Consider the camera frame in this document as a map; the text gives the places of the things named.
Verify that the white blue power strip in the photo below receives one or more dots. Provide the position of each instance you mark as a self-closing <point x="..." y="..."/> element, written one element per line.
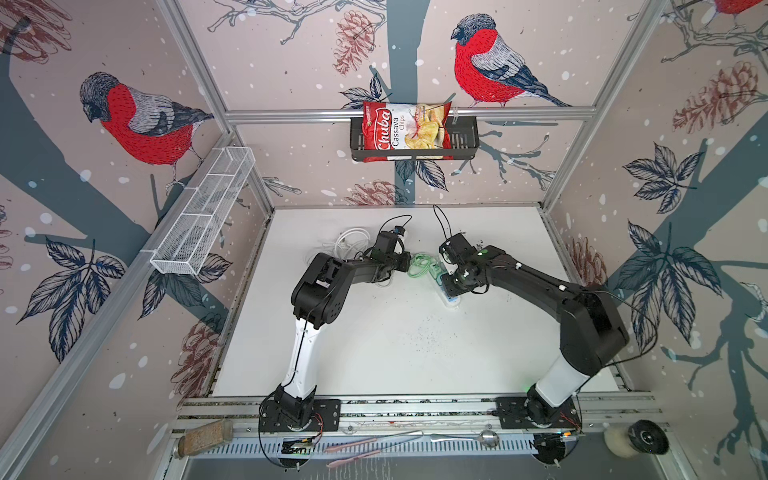
<point x="450" y="301"/>

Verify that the metal spoon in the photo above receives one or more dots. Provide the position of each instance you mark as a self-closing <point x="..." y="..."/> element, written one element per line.
<point x="486" y="438"/>

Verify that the black wall basket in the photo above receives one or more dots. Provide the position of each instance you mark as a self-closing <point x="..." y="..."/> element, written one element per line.
<point x="462" y="132"/>

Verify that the pink chopsticks pair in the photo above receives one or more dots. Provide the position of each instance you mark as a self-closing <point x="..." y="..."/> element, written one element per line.
<point x="369" y="447"/>

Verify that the white wire mesh basket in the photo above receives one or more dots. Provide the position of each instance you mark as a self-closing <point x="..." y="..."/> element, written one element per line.
<point x="189" y="241"/>

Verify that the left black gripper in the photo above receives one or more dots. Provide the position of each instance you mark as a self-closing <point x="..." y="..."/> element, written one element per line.
<point x="405" y="257"/>

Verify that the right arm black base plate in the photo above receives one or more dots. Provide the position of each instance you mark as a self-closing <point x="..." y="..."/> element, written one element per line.
<point x="520" y="412"/>

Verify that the red Chuba cassava chips bag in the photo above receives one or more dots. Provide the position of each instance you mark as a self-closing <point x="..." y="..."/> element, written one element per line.
<point x="389" y="127"/>

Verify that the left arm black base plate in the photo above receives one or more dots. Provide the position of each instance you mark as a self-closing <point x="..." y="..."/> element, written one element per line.
<point x="319" y="414"/>

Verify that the black white tape roll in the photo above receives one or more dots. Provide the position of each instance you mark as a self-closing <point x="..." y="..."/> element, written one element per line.
<point x="641" y="437"/>

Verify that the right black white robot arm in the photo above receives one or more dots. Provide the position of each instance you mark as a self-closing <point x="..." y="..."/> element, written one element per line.
<point x="592" y="331"/>

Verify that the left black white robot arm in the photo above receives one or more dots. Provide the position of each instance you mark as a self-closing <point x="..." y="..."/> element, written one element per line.
<point x="317" y="301"/>

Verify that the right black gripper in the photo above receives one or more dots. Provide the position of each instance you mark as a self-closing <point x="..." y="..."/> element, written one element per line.
<point x="449" y="290"/>

